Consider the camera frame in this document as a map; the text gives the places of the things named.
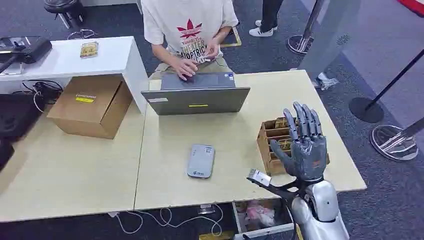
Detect chrome stanchion with striped base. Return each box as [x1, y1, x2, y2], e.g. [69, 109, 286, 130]
[369, 117, 424, 163]

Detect chrome stanchion with round base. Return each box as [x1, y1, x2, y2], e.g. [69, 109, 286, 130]
[286, 0, 326, 56]

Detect red strip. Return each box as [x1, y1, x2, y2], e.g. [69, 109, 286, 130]
[396, 0, 424, 18]

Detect wooden slotted card box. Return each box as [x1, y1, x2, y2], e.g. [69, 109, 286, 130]
[256, 115, 331, 177]

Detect grey rounded card reader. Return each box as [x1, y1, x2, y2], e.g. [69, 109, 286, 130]
[186, 143, 216, 180]

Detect coiled cable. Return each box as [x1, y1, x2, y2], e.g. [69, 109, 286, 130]
[67, 28, 98, 41]

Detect brown cardboard box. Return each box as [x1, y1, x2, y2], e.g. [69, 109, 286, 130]
[46, 75, 134, 140]

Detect black stanchion with round base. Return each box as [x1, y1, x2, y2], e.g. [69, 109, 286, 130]
[348, 48, 424, 124]

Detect small card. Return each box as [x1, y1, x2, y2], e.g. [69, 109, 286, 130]
[197, 48, 216, 64]

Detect black boxy device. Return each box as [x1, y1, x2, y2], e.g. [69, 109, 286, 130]
[0, 36, 53, 74]

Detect gold card in clear sleeve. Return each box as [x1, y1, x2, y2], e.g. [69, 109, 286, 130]
[79, 41, 100, 59]

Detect person's right hand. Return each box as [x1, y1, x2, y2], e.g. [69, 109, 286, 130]
[171, 58, 200, 82]

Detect person's left hand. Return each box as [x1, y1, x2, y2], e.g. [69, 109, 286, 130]
[203, 40, 221, 61]

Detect grey laptop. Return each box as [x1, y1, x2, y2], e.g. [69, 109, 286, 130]
[141, 71, 251, 116]

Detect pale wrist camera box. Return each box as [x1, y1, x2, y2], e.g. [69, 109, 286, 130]
[247, 168, 273, 187]

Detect pink bag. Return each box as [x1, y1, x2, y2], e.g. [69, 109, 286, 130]
[244, 200, 276, 229]

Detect black cable bundle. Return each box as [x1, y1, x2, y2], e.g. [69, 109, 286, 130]
[20, 79, 64, 114]

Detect white desk shelf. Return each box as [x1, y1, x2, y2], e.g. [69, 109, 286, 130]
[0, 36, 150, 116]

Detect white open storage box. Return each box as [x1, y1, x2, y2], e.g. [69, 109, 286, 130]
[231, 198, 296, 240]

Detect crumpled clear plastic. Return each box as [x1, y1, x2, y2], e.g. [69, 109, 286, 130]
[315, 72, 340, 92]

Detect yellow floor tape strip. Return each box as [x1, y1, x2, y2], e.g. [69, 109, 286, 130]
[198, 230, 235, 240]

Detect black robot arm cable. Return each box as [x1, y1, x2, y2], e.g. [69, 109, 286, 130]
[281, 197, 298, 240]

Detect grey standing panel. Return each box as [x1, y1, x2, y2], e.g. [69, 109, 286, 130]
[297, 0, 363, 81]

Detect grey power adapter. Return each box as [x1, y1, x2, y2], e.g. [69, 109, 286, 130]
[198, 203, 217, 215]

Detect white cable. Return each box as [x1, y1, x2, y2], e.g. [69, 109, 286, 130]
[107, 203, 225, 238]

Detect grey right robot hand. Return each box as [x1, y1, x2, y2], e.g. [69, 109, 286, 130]
[269, 101, 329, 183]

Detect black bag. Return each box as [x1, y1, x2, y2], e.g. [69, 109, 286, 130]
[0, 92, 46, 173]

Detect black stool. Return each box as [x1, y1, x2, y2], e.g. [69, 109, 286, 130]
[43, 0, 88, 30]

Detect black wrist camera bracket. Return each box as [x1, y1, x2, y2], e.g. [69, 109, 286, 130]
[246, 177, 307, 201]

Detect person with white shoes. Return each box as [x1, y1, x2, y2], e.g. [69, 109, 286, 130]
[248, 0, 285, 38]

